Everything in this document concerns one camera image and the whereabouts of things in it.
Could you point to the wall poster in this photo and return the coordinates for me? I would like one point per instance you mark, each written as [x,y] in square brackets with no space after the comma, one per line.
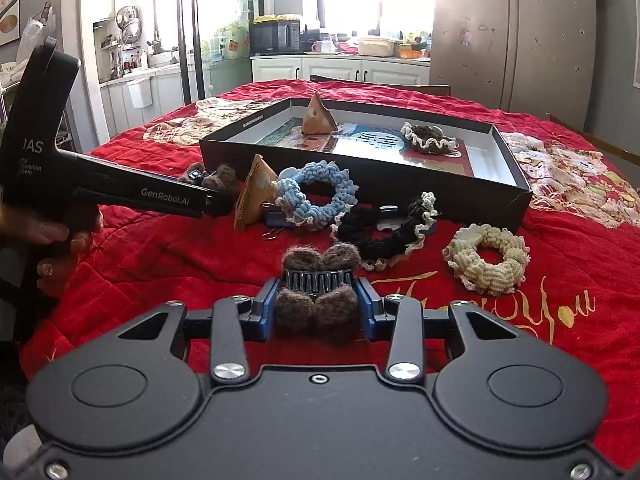
[9,5]

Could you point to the silver refrigerator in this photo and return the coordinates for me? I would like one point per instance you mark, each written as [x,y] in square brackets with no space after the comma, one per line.
[500,50]

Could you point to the black microwave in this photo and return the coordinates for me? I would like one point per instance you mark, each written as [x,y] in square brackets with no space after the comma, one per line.
[272,37]

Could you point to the blue binder clip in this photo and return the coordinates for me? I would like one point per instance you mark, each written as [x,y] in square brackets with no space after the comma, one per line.
[275,219]

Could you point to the white kitchen cabinet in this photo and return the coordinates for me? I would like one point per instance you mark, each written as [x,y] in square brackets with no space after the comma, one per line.
[330,67]

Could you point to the white hanging bin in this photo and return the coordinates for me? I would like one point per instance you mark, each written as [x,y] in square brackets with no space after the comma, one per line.
[140,92]

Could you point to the black scrunchie with white trim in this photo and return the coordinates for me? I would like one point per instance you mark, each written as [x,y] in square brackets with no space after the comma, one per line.
[390,242]

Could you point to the yellow cloth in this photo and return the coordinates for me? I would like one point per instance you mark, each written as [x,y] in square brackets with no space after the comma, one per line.
[275,17]

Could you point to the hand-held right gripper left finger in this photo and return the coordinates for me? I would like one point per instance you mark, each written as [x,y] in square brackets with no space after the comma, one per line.
[265,310]

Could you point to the brown scrunchie with white trim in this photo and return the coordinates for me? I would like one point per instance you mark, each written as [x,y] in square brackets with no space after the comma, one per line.
[430,142]

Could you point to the red printed blanket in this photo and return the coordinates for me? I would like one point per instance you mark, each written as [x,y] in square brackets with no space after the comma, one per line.
[200,260]

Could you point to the blue knitted scrunchie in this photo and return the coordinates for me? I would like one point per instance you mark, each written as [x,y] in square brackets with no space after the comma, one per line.
[340,195]

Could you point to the black shallow box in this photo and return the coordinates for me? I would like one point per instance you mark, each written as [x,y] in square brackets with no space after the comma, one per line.
[450,195]

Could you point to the brown triangular snack packet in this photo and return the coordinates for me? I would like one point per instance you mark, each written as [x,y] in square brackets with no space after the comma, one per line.
[255,195]
[317,117]

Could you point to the white plastic bag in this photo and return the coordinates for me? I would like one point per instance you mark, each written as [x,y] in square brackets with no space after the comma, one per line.
[35,35]

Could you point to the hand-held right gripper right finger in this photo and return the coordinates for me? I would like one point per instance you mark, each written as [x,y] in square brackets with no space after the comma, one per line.
[372,310]

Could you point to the white mug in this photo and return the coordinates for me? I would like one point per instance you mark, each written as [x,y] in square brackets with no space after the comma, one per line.
[322,46]

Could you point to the steel bowls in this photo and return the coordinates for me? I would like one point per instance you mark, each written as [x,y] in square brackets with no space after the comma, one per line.
[129,25]

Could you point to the person's left hand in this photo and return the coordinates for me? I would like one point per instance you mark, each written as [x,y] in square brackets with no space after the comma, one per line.
[55,232]

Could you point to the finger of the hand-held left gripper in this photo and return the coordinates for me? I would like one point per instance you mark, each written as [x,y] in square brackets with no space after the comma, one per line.
[150,177]

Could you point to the white plastic container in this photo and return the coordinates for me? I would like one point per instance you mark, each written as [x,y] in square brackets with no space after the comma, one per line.
[375,47]

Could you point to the beige knitted scrunchie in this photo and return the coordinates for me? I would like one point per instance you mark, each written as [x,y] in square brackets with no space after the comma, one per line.
[505,260]

